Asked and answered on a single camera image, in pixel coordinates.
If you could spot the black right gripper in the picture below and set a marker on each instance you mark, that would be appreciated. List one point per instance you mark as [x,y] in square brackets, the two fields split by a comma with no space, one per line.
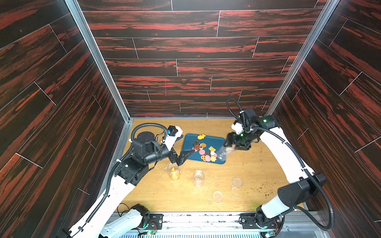
[234,140]

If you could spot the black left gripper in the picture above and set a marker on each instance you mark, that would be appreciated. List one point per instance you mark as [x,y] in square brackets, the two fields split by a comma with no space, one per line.
[178,159]

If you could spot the clear jar with yellow cookies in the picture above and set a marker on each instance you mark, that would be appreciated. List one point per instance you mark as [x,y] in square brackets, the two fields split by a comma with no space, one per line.
[174,171]

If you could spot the clear jar with pink cookie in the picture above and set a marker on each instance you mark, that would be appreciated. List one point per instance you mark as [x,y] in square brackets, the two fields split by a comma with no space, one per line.
[224,152]

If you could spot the clear jar with mixed cookies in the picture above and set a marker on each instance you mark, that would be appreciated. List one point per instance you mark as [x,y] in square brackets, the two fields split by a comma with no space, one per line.
[198,178]

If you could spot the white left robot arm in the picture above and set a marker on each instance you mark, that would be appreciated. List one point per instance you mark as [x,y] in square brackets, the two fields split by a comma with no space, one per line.
[123,178]

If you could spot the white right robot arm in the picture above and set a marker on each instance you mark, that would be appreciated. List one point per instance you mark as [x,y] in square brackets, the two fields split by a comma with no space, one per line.
[299,175]

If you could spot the brown star cookie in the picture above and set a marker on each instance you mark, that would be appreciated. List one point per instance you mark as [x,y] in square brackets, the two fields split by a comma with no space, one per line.
[196,147]

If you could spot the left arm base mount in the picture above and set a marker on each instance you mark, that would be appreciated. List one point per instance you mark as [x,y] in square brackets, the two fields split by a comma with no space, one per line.
[146,221]

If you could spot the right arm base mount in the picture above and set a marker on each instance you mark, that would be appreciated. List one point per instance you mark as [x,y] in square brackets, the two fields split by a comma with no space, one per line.
[262,221]

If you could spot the aluminium frame post left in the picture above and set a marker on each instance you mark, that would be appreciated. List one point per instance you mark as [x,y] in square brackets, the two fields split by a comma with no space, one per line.
[89,39]

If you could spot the aluminium frame post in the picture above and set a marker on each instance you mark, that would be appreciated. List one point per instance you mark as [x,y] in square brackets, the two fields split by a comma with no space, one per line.
[89,39]
[316,30]

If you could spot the aluminium frame post right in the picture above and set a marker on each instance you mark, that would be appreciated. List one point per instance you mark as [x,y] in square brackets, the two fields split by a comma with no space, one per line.
[316,30]

